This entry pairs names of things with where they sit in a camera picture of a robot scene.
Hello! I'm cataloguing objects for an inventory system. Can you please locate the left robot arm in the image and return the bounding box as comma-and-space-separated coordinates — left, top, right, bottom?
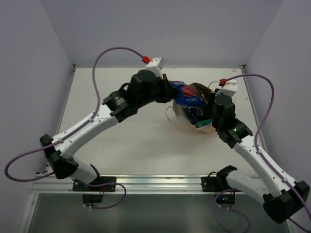
40, 70, 177, 191

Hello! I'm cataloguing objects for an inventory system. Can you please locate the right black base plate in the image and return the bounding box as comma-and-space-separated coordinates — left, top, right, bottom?
201, 171, 240, 192

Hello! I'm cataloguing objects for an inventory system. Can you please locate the blue chip snack bag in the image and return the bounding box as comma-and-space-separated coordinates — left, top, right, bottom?
169, 81, 205, 107

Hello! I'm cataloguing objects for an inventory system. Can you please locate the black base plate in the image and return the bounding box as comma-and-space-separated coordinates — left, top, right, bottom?
201, 171, 240, 192
72, 176, 117, 192

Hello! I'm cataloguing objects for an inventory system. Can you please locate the black controller box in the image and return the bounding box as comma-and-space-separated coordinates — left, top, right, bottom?
214, 193, 236, 207
82, 192, 104, 206

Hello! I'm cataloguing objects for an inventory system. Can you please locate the brown paper bag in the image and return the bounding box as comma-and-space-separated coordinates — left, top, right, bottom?
165, 82, 217, 135

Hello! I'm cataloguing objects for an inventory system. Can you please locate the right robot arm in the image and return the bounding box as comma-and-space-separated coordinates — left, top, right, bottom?
211, 94, 310, 223

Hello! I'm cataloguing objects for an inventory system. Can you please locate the purple cable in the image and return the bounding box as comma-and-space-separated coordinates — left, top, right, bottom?
211, 74, 311, 233
4, 47, 149, 210

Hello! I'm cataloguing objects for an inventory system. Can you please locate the right black controller box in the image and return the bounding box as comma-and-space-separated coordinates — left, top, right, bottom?
214, 193, 236, 207

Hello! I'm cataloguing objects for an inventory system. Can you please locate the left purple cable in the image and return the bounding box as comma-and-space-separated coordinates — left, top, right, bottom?
4, 47, 149, 210

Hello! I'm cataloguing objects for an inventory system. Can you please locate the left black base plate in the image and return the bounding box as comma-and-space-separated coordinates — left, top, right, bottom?
72, 176, 117, 192

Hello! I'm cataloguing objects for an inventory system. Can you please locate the aluminium mounting rail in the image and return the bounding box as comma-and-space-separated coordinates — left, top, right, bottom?
31, 175, 217, 195

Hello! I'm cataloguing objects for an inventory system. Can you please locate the left black controller box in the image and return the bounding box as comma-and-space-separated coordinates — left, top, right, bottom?
82, 192, 104, 206

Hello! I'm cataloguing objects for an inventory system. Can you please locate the blue white snack packet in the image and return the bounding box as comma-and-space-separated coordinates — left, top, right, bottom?
185, 107, 212, 129

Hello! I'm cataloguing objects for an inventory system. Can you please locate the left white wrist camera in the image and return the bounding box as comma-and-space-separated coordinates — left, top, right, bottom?
142, 56, 165, 79

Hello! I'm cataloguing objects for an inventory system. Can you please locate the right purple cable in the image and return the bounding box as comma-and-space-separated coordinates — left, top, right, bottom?
211, 74, 311, 233

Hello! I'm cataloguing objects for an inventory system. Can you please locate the dark brown snack packet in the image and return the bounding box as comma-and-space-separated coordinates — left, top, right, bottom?
189, 83, 213, 104

